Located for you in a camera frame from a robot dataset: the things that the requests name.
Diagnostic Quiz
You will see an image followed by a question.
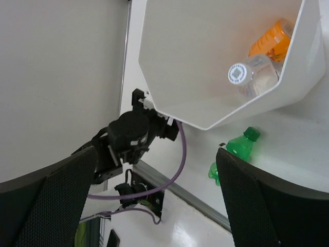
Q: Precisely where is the clear bottle with white label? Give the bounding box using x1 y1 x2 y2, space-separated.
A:
228 54 283 100

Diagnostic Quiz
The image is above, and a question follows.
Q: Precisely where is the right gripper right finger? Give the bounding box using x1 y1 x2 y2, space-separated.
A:
216 148 328 246

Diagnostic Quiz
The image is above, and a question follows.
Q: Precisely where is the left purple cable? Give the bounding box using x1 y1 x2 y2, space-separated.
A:
87 120 188 226

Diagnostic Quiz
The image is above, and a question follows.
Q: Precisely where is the orange plastic juice bottle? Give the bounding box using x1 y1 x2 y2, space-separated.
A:
248 18 294 63

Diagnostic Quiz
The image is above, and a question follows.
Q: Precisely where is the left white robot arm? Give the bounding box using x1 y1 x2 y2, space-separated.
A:
75 89 179 185

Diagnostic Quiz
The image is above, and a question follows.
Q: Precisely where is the aluminium front rail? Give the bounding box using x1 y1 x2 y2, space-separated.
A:
133 161 231 232

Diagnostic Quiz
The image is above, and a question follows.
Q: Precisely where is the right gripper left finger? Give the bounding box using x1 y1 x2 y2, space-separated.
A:
1 147 98 246

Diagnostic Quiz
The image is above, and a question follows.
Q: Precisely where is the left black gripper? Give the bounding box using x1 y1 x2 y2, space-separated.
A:
107 89 179 165

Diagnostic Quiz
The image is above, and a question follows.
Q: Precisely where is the green plastic soda bottle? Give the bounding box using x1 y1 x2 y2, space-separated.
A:
208 127 261 186

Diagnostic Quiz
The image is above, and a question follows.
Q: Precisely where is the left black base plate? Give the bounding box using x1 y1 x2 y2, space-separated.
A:
115 169 164 219

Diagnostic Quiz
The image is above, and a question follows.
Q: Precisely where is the white octagonal plastic bin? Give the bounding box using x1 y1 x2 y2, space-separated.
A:
139 1 326 130

